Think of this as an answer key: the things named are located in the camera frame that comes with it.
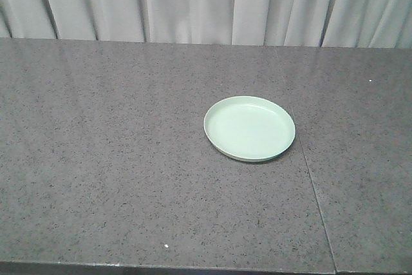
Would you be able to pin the white pleated curtain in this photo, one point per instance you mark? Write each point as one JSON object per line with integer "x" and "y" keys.
{"x": 327, "y": 23}

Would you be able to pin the light green round plate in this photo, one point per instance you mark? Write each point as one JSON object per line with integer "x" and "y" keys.
{"x": 248, "y": 128}

